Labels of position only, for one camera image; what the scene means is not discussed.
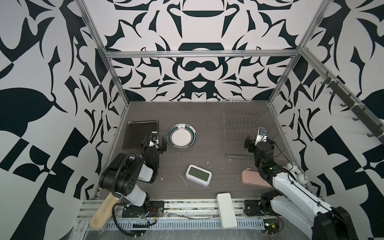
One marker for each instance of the pink flat case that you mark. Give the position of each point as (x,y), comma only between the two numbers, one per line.
(253,178)

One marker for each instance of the white digital clock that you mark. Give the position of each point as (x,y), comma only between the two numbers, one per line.
(199,175)

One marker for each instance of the small circuit board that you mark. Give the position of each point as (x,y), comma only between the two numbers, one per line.
(273,226)

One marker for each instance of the chrome wire dish rack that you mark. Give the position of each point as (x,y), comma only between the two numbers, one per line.
(242,119)

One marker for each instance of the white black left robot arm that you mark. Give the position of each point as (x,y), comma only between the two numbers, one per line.
(120,179)

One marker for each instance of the white rectangular box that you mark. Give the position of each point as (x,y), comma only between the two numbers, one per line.
(226,211)

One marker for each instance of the aluminium cage frame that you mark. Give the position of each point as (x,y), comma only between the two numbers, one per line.
(178,61)

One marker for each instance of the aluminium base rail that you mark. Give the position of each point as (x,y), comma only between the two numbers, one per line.
(190,214)

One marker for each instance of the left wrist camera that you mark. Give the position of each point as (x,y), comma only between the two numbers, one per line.
(154,140)

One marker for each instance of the black wall hook rail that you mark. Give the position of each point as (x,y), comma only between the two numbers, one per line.
(351,102)

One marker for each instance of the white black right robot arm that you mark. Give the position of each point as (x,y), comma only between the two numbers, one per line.
(290,199)

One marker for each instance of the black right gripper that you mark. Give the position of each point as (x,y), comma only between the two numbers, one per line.
(251,148)

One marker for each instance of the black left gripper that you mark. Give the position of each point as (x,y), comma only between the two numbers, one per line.
(161,147)

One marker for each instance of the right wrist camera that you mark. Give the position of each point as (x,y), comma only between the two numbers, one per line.
(262,135)

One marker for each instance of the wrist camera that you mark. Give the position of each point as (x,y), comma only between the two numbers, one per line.
(262,135)
(154,140)

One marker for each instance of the black square plate gold rim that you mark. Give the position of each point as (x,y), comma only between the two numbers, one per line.
(137,132)

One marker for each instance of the beige foam roll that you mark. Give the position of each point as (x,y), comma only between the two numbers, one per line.
(104,213)

